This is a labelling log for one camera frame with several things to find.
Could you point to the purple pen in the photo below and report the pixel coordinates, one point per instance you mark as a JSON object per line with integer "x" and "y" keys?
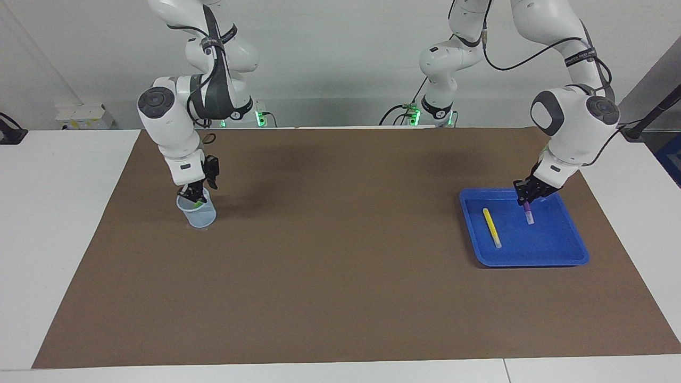
{"x": 529, "y": 215}

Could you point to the pale blue mesh pen cup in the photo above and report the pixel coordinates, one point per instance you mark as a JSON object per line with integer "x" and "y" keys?
{"x": 199, "y": 217}

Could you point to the blue plastic tray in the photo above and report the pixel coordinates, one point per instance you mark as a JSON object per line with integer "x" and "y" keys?
{"x": 553, "y": 239}

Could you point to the black stand pole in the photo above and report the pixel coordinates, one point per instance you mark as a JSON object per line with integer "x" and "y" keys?
{"x": 633, "y": 133}

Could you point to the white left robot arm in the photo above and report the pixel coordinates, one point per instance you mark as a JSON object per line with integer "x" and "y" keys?
{"x": 577, "y": 138}

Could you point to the blue bin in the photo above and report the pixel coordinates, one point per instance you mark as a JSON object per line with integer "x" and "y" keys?
{"x": 671, "y": 159}

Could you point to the black clamp mount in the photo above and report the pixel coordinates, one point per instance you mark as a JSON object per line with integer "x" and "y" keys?
{"x": 10, "y": 135}

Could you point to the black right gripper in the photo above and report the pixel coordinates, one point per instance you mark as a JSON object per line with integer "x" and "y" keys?
{"x": 212, "y": 173}

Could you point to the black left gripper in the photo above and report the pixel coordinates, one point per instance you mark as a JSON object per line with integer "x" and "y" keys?
{"x": 534, "y": 187}

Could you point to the white power strip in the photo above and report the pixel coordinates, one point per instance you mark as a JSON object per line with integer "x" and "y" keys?
{"x": 85, "y": 117}

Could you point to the brown table mat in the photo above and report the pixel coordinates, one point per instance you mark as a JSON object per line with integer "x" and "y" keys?
{"x": 340, "y": 266}

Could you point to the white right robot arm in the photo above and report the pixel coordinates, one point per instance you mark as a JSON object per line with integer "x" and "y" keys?
{"x": 170, "y": 133}

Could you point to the yellow pen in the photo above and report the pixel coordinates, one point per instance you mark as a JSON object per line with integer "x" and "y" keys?
{"x": 492, "y": 229}

